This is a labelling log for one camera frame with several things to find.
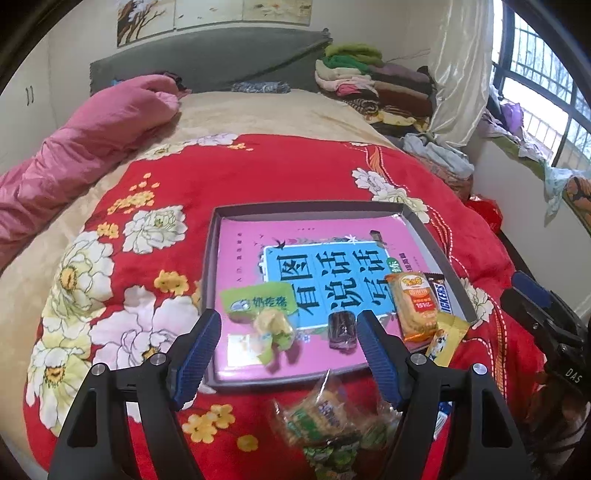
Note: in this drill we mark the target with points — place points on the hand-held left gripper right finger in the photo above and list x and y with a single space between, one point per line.
378 355

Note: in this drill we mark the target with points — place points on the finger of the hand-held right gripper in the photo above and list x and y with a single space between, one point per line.
531 286
521 307

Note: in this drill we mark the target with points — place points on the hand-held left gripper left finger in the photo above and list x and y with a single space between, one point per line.
196 355

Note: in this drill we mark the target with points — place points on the dark candy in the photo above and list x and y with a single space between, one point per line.
341 330

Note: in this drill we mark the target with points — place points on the orange rice cracker packet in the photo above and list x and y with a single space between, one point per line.
413 307

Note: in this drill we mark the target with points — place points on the gold stick packet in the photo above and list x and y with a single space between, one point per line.
445 337

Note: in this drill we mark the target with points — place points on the dark grey cardboard box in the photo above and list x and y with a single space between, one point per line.
210 277

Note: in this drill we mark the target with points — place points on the green milk candy packet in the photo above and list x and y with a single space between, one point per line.
258 302

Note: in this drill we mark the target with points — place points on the brown chocolate bar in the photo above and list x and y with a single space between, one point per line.
441 293

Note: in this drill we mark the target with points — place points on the clear square biscuit packet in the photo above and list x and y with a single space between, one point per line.
314 413

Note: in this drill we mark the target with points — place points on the green candy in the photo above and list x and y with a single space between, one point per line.
332 459

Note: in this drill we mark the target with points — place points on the person's right hand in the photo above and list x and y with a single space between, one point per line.
554 415

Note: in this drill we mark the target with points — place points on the red plastic bag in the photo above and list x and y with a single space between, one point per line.
487 212

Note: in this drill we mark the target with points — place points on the orange patterned cloth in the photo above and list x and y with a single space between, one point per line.
579 194

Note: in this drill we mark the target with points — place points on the pink book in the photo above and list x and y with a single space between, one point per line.
249 258

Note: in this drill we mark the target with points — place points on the floral fabric basket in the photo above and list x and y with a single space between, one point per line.
455 182

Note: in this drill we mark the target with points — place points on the pale clothes in basket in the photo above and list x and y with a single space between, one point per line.
438 154

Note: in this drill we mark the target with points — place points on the heap of clothes on sill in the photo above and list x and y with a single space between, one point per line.
512 120

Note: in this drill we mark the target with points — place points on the red floral blanket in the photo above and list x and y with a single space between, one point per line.
286 170

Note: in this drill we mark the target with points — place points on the barred window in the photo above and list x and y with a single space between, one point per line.
545 69

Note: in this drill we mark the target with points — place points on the cream curtain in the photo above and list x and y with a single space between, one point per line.
457 69

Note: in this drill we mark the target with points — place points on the pile of folded clothes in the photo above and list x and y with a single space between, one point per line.
392 92

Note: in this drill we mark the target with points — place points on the pink quilt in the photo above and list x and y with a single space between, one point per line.
92 138

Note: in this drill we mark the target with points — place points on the beige bed sheet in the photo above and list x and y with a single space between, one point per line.
277 113

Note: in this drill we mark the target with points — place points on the blue patterned cloth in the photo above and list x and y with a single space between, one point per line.
258 86

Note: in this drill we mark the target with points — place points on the dark cloth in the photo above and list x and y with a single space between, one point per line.
173 78

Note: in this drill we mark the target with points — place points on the grey headboard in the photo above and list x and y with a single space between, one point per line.
221 60

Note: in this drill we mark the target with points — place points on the white wardrobe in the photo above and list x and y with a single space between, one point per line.
32 92

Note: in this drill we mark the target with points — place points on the flower wall painting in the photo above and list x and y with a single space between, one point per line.
207 11

